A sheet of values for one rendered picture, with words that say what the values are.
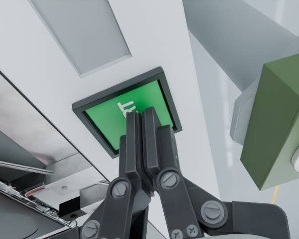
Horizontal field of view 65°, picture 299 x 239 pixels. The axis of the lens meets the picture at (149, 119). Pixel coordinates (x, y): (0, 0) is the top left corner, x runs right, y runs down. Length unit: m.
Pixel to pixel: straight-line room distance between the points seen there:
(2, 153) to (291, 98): 0.41
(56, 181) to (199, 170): 0.16
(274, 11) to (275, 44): 0.98
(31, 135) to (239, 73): 0.44
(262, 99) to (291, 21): 1.23
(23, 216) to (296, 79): 0.41
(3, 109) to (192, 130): 0.17
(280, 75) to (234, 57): 0.22
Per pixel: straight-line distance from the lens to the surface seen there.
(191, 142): 0.20
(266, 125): 0.43
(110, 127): 0.15
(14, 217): 0.39
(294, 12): 1.61
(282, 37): 0.57
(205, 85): 1.55
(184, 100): 0.16
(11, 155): 0.41
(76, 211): 0.38
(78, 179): 0.30
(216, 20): 0.68
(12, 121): 0.27
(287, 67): 0.39
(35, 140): 0.29
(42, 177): 0.42
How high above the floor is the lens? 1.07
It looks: 43 degrees down
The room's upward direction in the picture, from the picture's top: 160 degrees clockwise
